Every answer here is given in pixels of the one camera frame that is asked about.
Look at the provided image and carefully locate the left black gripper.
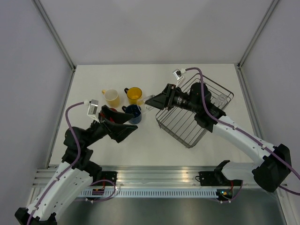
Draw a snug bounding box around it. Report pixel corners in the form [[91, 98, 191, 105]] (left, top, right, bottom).
[[83, 105, 138, 147]]

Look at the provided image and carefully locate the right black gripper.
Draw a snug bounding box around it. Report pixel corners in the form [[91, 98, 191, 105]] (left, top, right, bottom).
[[145, 83, 200, 113]]

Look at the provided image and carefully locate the clear glass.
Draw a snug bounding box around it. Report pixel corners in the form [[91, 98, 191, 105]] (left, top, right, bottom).
[[137, 95, 154, 114], [214, 94, 228, 110]]

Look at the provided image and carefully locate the blue mug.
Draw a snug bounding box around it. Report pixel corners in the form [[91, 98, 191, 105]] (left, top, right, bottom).
[[122, 104, 142, 125]]

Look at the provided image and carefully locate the bright yellow mug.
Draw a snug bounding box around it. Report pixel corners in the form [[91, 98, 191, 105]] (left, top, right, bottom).
[[124, 87, 143, 105]]

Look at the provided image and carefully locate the pale yellow mug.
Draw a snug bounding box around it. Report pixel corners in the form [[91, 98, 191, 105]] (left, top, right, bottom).
[[102, 89, 120, 108]]

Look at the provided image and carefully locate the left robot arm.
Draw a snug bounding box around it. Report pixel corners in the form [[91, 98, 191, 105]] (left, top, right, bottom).
[[15, 99, 138, 225]]

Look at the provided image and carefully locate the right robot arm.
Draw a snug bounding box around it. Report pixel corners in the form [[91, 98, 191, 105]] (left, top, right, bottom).
[[145, 82, 291, 193]]

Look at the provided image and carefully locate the grey wire dish rack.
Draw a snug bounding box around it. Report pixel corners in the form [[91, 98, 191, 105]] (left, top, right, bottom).
[[155, 76, 234, 148]]

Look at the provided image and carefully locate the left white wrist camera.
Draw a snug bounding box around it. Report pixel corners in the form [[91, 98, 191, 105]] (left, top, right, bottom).
[[84, 99, 99, 122]]

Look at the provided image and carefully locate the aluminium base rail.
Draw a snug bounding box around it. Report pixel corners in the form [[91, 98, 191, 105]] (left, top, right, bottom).
[[32, 165, 265, 188]]

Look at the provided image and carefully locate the white slotted cable duct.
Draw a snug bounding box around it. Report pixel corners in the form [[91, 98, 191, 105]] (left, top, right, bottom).
[[77, 189, 218, 198]]

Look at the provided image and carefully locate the right aluminium frame post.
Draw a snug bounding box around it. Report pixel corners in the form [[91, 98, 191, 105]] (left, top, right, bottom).
[[236, 0, 281, 70]]

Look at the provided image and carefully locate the aluminium frame post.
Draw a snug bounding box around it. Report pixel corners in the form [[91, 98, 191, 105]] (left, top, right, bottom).
[[32, 0, 76, 72], [236, 0, 281, 70]]

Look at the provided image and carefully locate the left aluminium frame post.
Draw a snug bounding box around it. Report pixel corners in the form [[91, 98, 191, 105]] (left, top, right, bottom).
[[32, 0, 76, 72]]

